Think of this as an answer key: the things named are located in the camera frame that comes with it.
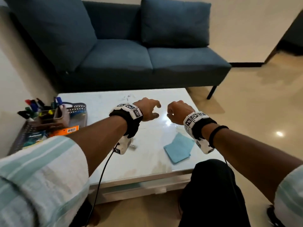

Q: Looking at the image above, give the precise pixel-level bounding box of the striped shirt sleeve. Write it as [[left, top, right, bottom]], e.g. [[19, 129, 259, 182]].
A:
[[0, 136, 90, 227], [273, 164, 303, 227]]

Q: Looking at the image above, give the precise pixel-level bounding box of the person's black trouser leg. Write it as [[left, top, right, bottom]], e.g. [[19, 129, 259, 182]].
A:
[[178, 159, 252, 227]]

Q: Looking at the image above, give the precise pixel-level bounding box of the person's left hand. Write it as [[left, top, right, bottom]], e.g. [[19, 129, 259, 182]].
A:
[[134, 97, 161, 122]]

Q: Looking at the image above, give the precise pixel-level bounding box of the bunch of coloured markers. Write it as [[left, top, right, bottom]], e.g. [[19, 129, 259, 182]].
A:
[[17, 96, 63, 121]]

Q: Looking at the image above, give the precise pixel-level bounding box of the dark mesh tray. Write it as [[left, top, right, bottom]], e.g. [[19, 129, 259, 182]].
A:
[[8, 102, 88, 155]]

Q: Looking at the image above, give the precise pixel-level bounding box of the light blue cloth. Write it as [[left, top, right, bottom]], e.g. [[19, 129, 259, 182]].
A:
[[163, 132, 195, 164]]

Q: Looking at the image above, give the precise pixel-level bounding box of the orange packet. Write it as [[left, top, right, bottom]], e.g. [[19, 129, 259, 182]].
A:
[[48, 125, 80, 138]]

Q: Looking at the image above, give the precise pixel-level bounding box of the striped shirt left sleeve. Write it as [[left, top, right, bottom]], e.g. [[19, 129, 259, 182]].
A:
[[0, 136, 90, 227]]

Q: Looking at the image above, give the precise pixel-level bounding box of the person's right forearm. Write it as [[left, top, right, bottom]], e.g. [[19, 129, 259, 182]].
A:
[[201, 123, 303, 204]]

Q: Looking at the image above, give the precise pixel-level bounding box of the person's left forearm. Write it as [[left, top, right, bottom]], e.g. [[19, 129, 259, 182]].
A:
[[63, 115, 128, 177]]

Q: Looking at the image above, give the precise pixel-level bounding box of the small blue sofa cushion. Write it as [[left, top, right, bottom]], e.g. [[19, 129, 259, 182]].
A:
[[141, 0, 212, 48]]

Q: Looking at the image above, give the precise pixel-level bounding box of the black wristband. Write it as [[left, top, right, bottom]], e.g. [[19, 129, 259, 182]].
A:
[[208, 125, 229, 149]]

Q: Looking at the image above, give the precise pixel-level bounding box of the white coffee table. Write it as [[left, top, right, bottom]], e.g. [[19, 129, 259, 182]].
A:
[[56, 88, 225, 206]]

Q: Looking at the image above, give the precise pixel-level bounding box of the blue packet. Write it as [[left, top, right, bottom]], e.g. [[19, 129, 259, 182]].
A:
[[23, 130, 47, 147]]

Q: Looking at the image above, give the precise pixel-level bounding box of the blue fabric sofa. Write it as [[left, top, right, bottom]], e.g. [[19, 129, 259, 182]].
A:
[[2, 0, 232, 100]]

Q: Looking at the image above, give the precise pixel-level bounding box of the black shoe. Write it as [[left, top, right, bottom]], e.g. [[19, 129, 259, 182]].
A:
[[267, 205, 285, 227]]

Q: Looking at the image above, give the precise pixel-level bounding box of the brown pen holder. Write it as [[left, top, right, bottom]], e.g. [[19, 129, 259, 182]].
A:
[[36, 105, 70, 131]]

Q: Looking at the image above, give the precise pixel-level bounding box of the striped shirt right sleeve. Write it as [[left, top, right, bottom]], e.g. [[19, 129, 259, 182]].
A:
[[273, 164, 303, 227]]

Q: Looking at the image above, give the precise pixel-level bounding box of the person's right hand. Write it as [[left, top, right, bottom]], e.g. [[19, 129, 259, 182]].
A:
[[167, 100, 196, 125]]

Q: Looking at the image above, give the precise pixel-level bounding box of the large blue sofa cushion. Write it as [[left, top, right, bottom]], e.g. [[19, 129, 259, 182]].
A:
[[2, 0, 98, 72]]

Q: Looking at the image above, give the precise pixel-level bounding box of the black cable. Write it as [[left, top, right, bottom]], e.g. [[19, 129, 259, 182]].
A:
[[85, 142, 120, 227]]

